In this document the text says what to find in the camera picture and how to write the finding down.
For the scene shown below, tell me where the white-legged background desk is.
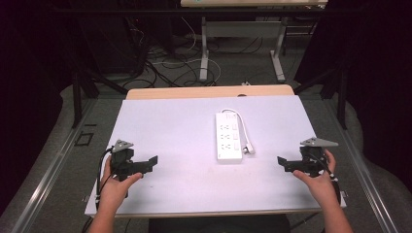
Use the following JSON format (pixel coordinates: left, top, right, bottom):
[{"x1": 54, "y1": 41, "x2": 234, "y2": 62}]
[{"x1": 180, "y1": 0, "x2": 328, "y2": 83}]

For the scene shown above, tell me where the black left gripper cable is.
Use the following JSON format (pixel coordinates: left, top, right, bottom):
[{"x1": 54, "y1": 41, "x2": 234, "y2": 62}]
[{"x1": 94, "y1": 146, "x2": 115, "y2": 211}]

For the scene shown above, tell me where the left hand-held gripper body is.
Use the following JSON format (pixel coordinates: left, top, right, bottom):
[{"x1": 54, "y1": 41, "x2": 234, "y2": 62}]
[{"x1": 109, "y1": 139, "x2": 136, "y2": 183}]

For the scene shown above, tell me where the person's right hand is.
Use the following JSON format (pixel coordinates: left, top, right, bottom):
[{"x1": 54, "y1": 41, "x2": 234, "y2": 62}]
[{"x1": 292, "y1": 149, "x2": 340, "y2": 212}]

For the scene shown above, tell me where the person's left hand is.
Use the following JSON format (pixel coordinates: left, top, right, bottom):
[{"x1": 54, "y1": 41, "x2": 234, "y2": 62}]
[{"x1": 97, "y1": 156, "x2": 144, "y2": 213}]

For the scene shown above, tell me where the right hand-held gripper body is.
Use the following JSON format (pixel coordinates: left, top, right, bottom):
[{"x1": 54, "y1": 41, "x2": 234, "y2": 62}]
[{"x1": 298, "y1": 136, "x2": 340, "y2": 179}]

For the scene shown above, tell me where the metal floor rail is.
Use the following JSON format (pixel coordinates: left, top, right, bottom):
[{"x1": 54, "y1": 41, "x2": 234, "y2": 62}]
[
  {"x1": 324, "y1": 98, "x2": 401, "y2": 233},
  {"x1": 11, "y1": 98, "x2": 98, "y2": 233}
]

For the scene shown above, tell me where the black floor socket frame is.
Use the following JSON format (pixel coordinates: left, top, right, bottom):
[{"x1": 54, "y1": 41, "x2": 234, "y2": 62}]
[{"x1": 74, "y1": 123, "x2": 97, "y2": 148}]

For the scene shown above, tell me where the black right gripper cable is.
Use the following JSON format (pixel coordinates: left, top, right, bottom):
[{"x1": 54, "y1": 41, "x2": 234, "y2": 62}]
[{"x1": 309, "y1": 151, "x2": 342, "y2": 206}]

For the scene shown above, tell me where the white power strip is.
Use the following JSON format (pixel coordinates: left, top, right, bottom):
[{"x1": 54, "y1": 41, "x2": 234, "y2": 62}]
[{"x1": 215, "y1": 111, "x2": 244, "y2": 163}]

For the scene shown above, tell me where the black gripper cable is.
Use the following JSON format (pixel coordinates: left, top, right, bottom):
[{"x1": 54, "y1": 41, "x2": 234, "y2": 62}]
[
  {"x1": 309, "y1": 151, "x2": 342, "y2": 206},
  {"x1": 94, "y1": 146, "x2": 115, "y2": 211}
]

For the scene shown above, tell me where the tangle of floor cables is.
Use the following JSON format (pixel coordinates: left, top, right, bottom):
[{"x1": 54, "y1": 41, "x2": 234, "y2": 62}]
[{"x1": 125, "y1": 16, "x2": 263, "y2": 89}]

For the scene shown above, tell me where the white table cover board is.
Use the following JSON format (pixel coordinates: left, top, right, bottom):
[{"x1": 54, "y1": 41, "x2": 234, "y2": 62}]
[{"x1": 85, "y1": 94, "x2": 348, "y2": 217}]

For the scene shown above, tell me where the black metal stand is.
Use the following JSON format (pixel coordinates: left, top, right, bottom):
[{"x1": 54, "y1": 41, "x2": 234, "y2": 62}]
[
  {"x1": 292, "y1": 64, "x2": 349, "y2": 131},
  {"x1": 71, "y1": 61, "x2": 129, "y2": 129}
]

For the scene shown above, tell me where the white power strip cable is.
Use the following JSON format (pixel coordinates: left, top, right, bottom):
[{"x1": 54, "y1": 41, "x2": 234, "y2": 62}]
[{"x1": 221, "y1": 108, "x2": 257, "y2": 155}]

